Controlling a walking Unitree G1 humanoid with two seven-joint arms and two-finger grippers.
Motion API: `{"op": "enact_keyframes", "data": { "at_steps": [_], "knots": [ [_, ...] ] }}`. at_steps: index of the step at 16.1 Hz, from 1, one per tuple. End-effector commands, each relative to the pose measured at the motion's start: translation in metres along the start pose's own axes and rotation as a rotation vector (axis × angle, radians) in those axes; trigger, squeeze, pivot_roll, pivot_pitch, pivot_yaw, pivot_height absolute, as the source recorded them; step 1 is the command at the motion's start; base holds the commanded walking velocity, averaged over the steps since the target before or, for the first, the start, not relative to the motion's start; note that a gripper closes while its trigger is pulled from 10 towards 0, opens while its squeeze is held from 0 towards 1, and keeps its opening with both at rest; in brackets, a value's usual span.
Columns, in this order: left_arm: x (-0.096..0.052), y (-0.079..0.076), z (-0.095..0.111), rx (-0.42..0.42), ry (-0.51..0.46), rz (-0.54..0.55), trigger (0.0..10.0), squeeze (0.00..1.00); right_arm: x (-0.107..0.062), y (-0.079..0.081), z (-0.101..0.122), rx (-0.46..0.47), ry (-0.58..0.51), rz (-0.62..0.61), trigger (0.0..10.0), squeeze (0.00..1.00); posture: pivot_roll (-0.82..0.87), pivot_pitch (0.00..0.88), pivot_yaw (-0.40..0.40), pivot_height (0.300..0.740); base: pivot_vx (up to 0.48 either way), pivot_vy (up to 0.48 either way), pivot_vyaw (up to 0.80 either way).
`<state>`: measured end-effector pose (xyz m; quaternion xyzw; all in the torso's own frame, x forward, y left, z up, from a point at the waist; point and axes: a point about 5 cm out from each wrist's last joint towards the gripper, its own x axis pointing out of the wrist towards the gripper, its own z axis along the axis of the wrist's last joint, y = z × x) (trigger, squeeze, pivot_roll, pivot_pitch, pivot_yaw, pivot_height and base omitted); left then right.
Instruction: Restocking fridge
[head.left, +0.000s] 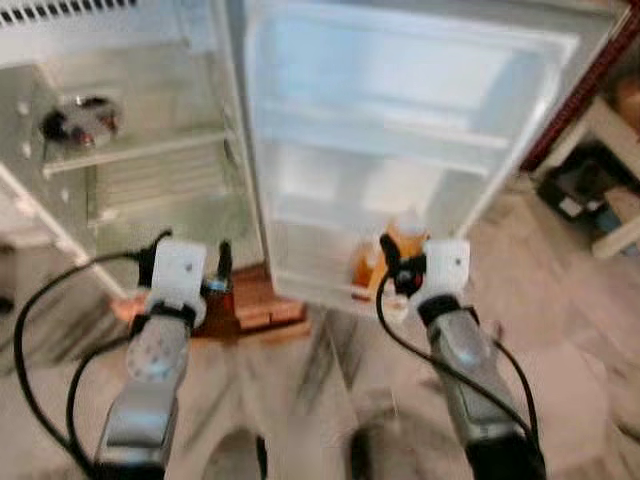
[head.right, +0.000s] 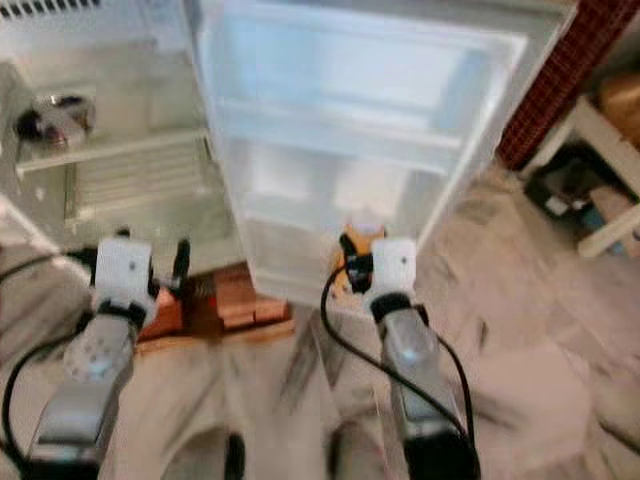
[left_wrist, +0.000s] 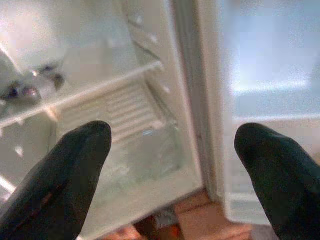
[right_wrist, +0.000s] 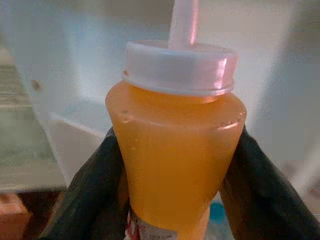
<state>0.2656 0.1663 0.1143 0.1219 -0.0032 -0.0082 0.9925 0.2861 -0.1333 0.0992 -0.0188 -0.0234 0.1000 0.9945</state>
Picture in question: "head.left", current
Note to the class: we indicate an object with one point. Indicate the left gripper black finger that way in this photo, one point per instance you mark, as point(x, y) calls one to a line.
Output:
point(145, 268)
point(225, 262)

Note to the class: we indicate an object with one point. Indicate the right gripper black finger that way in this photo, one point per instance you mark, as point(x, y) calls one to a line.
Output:
point(389, 249)

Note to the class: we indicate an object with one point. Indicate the orange juice bottle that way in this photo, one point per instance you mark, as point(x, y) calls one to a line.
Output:
point(368, 275)

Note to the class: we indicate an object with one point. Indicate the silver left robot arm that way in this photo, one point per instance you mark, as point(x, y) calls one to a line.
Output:
point(155, 360)

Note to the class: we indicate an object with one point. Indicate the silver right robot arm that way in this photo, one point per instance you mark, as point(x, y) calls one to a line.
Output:
point(460, 350)

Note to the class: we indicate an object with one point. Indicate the clear fridge crisper drawer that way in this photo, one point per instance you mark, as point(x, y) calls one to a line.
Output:
point(150, 185)

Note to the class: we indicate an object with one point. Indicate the white fridge door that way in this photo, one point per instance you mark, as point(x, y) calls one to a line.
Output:
point(400, 90)

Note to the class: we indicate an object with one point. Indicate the black box white labels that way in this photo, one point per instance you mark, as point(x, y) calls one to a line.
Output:
point(575, 180)

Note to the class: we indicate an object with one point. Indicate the brown cardboard box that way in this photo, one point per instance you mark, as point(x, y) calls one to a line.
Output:
point(628, 100)

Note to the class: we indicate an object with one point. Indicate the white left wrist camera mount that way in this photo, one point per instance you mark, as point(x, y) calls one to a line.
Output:
point(178, 275)

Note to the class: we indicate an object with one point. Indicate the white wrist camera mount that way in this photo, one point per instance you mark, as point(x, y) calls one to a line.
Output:
point(445, 270)
point(178, 275)

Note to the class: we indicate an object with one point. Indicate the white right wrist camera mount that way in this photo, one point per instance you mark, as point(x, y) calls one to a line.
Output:
point(445, 270)

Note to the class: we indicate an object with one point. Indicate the white furniture frame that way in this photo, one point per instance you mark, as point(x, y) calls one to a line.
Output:
point(620, 125)

